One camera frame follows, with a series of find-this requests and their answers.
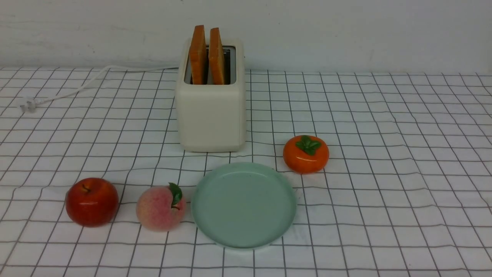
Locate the toast slice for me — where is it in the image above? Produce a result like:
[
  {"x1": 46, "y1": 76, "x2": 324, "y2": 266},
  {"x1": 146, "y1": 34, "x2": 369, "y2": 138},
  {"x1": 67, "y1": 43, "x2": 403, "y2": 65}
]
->
[
  {"x1": 188, "y1": 25, "x2": 208, "y2": 85},
  {"x1": 208, "y1": 28, "x2": 226, "y2": 85}
]

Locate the orange persimmon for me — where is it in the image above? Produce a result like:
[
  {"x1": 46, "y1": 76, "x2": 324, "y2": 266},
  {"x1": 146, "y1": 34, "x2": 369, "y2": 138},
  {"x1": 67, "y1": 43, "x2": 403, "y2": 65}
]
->
[{"x1": 283, "y1": 135, "x2": 330, "y2": 175}]

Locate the cream white toaster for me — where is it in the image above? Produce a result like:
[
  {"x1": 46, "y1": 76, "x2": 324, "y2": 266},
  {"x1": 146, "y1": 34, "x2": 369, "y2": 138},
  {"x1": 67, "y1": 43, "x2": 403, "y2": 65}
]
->
[{"x1": 175, "y1": 38, "x2": 246, "y2": 152}]

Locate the light green round plate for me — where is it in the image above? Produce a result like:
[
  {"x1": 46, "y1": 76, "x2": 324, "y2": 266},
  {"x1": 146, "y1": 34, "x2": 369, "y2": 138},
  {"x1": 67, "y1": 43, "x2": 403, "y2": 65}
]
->
[{"x1": 190, "y1": 162, "x2": 298, "y2": 250}]

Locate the pink peach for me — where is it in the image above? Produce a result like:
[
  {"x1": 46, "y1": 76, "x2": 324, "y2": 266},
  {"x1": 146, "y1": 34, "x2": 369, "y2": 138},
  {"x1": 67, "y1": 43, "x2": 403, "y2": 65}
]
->
[{"x1": 136, "y1": 182, "x2": 186, "y2": 232}]

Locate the red apple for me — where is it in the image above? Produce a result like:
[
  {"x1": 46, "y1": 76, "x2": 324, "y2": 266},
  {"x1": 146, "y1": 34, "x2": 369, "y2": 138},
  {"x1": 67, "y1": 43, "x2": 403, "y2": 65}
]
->
[{"x1": 65, "y1": 177, "x2": 119, "y2": 227}]

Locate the white power cable with plug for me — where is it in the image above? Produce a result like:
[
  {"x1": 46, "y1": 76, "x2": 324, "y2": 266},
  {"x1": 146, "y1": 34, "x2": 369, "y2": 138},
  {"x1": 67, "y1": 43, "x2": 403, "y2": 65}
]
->
[{"x1": 19, "y1": 65, "x2": 180, "y2": 113}]

